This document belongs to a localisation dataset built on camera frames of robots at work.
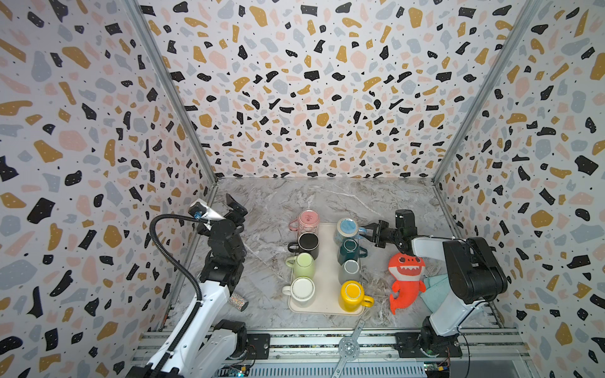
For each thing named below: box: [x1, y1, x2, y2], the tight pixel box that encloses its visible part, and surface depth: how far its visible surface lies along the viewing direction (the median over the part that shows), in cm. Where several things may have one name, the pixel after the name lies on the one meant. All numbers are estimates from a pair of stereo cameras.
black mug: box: [287, 231, 320, 261], surface depth 90 cm
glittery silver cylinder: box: [227, 292, 249, 312], surface depth 81 cm
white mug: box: [282, 276, 316, 302], surface depth 80 cm
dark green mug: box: [337, 238, 368, 266], surface depth 87 cm
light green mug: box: [285, 252, 316, 279], surface depth 84 cm
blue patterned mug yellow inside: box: [334, 217, 368, 245], surface depth 92 cm
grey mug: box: [337, 259, 362, 286], surface depth 83 cm
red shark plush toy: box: [388, 252, 427, 315], surface depth 85 cm
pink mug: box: [288, 209, 320, 238], surface depth 94 cm
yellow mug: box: [338, 280, 375, 313], surface depth 78 cm
